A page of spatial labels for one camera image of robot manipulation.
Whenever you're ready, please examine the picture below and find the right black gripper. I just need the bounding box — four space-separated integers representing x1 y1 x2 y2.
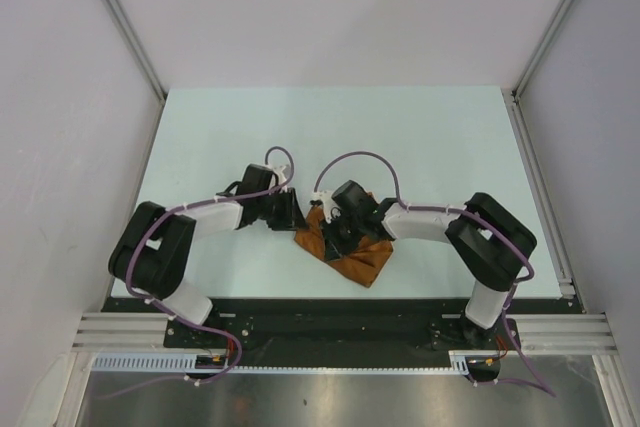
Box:
318 211 365 263

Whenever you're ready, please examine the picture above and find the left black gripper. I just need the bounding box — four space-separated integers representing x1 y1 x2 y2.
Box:
255 187 308 231

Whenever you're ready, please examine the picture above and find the orange cloth napkin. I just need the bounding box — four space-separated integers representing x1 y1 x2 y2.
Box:
294 191 393 288

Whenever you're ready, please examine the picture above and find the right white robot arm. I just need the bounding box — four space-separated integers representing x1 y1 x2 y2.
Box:
312 181 537 348

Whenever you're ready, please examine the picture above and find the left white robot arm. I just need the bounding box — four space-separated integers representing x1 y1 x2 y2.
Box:
108 164 306 347

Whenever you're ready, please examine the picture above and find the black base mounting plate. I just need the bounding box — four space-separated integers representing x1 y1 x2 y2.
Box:
104 299 578 371

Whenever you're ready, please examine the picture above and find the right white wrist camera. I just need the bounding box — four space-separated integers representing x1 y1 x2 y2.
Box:
311 190 341 224

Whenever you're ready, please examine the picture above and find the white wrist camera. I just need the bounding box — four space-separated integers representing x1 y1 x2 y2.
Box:
311 190 341 224
268 164 293 192

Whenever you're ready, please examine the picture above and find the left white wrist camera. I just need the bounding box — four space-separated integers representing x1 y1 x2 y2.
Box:
268 164 293 192

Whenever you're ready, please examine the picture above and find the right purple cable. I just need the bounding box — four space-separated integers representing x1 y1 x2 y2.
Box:
313 150 556 398

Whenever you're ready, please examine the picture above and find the purple cable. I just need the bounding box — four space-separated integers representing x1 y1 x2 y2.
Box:
313 150 556 398
94 146 296 401

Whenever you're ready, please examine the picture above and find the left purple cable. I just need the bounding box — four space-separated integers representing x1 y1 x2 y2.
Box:
94 146 296 401

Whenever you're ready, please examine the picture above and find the white slotted cable duct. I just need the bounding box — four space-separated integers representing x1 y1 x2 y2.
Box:
92 349 474 377

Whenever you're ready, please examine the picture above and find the aluminium right side rail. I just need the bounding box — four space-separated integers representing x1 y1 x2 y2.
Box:
502 89 580 301

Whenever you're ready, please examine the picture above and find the aluminium front frame rail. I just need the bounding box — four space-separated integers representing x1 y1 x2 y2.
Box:
71 312 618 355

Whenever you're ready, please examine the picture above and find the right corner aluminium post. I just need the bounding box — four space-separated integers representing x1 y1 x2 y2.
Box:
511 0 578 102

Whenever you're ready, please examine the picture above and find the corner aluminium post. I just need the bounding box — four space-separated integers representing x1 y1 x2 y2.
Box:
511 0 578 102
101 0 168 105

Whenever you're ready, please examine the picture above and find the left corner aluminium post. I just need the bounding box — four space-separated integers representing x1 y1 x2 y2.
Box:
101 0 168 105

